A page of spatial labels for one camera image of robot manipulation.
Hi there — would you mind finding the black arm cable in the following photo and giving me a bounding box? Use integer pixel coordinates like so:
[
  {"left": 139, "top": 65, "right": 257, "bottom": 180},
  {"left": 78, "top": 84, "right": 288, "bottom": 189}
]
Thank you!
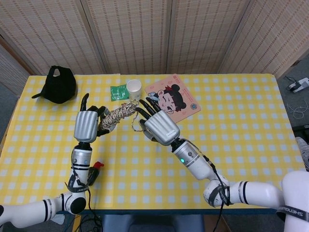
[
  {"left": 79, "top": 189, "right": 104, "bottom": 232},
  {"left": 188, "top": 141, "right": 231, "bottom": 232}
]

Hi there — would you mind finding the yellow checked tablecloth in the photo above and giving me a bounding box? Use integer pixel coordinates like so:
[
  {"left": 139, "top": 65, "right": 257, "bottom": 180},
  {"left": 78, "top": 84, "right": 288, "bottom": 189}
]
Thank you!
[{"left": 0, "top": 73, "right": 306, "bottom": 210}]

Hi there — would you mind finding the blue table frame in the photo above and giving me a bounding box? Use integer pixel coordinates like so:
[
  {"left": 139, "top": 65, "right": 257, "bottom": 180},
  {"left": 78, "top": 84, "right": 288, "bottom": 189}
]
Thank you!
[{"left": 56, "top": 209, "right": 277, "bottom": 215}]

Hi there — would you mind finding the grey shoe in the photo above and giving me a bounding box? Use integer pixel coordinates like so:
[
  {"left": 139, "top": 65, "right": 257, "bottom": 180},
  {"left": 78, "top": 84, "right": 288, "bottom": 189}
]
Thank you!
[{"left": 295, "top": 136, "right": 309, "bottom": 172}]

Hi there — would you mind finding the thin white floor cable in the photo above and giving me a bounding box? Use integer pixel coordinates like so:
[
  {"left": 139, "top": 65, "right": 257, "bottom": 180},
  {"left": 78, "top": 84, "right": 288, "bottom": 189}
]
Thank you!
[{"left": 288, "top": 105, "right": 307, "bottom": 119}]

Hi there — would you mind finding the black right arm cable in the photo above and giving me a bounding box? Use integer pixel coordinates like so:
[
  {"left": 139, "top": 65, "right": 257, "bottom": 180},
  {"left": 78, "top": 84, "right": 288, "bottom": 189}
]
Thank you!
[{"left": 188, "top": 141, "right": 231, "bottom": 232}]

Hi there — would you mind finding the black red small tool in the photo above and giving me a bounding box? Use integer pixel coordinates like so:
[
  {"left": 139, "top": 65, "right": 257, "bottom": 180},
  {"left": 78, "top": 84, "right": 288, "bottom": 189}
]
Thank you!
[{"left": 87, "top": 161, "right": 105, "bottom": 186}]

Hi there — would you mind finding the woven bamboo folding screen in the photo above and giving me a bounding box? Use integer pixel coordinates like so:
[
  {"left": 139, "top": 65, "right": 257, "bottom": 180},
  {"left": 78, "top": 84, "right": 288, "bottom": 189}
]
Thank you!
[{"left": 0, "top": 0, "right": 309, "bottom": 97}]

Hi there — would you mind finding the white foot pedal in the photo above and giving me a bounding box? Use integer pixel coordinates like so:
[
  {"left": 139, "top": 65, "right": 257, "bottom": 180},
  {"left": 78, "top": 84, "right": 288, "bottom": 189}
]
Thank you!
[{"left": 286, "top": 76, "right": 309, "bottom": 94}]

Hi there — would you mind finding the pink cartoon mouse pad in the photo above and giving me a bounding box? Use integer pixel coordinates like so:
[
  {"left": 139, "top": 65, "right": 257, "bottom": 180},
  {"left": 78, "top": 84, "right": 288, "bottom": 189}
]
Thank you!
[{"left": 144, "top": 73, "right": 202, "bottom": 124}]

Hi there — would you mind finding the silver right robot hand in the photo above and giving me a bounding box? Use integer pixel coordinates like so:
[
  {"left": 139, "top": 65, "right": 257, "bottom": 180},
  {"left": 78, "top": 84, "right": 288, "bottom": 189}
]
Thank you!
[{"left": 135, "top": 98, "right": 181, "bottom": 146}]

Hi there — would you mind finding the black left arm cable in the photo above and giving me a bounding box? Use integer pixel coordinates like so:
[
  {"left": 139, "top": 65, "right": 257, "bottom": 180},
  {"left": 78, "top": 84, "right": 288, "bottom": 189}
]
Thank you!
[{"left": 79, "top": 189, "right": 104, "bottom": 232}]

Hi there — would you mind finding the white paper cup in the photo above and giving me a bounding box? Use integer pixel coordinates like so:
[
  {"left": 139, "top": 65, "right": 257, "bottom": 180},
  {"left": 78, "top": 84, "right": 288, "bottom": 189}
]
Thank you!
[{"left": 126, "top": 79, "right": 142, "bottom": 100}]

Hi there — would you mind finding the speckled white braided rope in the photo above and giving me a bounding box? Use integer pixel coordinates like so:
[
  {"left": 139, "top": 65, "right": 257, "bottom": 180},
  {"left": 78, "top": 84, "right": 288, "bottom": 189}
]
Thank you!
[{"left": 100, "top": 99, "right": 145, "bottom": 132}]

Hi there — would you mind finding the green foil packet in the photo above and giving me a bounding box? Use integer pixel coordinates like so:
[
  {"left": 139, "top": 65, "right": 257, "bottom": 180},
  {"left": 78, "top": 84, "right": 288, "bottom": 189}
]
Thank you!
[{"left": 110, "top": 84, "right": 130, "bottom": 102}]

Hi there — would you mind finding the blue chair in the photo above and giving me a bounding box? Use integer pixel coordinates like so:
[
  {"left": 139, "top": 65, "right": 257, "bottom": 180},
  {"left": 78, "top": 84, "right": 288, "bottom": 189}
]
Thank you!
[{"left": 103, "top": 214, "right": 203, "bottom": 232}]

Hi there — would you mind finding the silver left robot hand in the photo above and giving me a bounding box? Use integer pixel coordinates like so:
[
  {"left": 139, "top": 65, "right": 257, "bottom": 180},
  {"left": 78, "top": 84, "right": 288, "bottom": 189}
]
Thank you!
[{"left": 73, "top": 93, "right": 116, "bottom": 143}]

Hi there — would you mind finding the black baseball cap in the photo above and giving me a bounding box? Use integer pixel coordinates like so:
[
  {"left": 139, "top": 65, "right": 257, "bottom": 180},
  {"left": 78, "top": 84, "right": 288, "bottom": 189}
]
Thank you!
[{"left": 31, "top": 65, "right": 77, "bottom": 104}]

